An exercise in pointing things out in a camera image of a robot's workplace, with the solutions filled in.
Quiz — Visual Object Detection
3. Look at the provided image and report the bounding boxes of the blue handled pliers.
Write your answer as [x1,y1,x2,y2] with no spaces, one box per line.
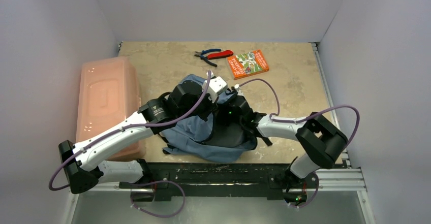
[194,49,222,67]

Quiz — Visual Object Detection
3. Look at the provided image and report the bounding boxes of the orange green picture book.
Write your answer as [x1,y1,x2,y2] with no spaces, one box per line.
[227,50,269,80]

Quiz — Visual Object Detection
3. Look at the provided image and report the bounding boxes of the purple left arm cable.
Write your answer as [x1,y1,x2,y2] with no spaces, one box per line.
[48,70,186,219]

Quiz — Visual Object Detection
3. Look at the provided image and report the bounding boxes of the blue student backpack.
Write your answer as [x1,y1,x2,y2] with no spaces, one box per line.
[159,88,258,163]

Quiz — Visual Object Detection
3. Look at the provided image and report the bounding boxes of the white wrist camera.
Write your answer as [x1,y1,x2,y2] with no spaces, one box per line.
[202,76,228,104]
[232,84,243,96]

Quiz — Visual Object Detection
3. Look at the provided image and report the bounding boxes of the red utility knife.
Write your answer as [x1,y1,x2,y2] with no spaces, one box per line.
[206,50,234,60]

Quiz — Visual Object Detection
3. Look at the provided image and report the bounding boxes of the aluminium frame rail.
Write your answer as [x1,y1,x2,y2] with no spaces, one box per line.
[65,163,375,223]

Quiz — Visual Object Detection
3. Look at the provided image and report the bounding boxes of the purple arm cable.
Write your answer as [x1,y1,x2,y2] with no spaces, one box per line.
[48,70,186,219]
[235,78,360,209]

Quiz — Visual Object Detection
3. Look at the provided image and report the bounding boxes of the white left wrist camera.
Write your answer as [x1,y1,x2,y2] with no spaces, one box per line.
[202,76,228,104]

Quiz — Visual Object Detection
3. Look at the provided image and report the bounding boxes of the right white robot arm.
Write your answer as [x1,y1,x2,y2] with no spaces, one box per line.
[216,95,348,187]

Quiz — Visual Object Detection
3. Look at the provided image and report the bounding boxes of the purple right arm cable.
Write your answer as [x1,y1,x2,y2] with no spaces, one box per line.
[235,78,360,209]

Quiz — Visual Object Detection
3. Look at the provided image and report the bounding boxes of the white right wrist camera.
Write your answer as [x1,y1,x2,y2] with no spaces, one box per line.
[232,84,243,96]

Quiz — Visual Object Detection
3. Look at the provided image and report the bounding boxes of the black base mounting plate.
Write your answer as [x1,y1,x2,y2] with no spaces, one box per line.
[119,163,318,205]

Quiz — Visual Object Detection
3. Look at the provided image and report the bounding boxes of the pink plastic storage bin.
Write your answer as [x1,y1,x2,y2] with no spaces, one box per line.
[75,56,141,142]

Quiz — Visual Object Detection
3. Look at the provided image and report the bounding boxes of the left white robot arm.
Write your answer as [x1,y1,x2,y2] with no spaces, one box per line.
[48,77,227,194]

